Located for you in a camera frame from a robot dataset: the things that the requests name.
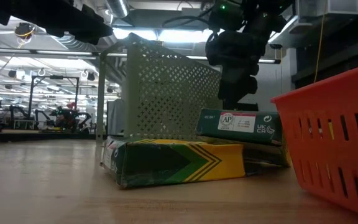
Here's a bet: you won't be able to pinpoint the green perforated metal shelf riser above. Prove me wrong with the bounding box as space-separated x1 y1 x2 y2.
95 32 224 144

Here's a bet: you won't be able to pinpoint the orange plastic basket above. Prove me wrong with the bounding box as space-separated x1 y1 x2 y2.
270 60 358 221

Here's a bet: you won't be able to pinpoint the grey cover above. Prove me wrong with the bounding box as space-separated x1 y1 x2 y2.
106 99 126 136

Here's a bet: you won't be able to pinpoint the black background robot arms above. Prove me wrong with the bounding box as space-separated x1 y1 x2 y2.
7 102 92 131

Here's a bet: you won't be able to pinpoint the black rail with light strips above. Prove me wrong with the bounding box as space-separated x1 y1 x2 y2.
0 47 282 65

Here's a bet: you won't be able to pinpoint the black cable reel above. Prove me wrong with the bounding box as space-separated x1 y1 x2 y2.
14 22 37 40

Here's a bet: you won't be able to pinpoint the black background rig frame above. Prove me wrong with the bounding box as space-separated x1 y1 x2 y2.
28 74 80 130

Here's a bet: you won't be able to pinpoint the black aluminium rig frame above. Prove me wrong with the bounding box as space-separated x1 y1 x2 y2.
0 130 98 144

